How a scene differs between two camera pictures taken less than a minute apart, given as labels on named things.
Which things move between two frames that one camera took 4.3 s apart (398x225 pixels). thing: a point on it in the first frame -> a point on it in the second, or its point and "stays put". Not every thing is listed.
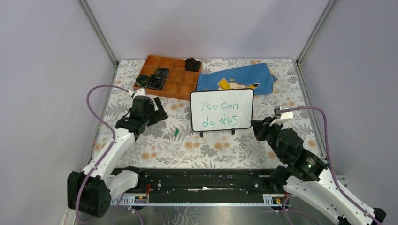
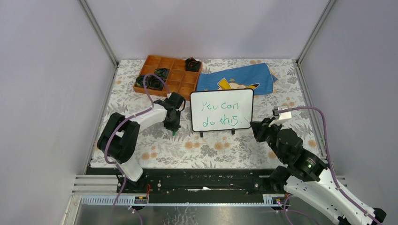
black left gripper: (159, 115) -> (176, 125)
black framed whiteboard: (221, 109) stays put
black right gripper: (259, 127) stays put
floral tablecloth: (170, 143) stays put
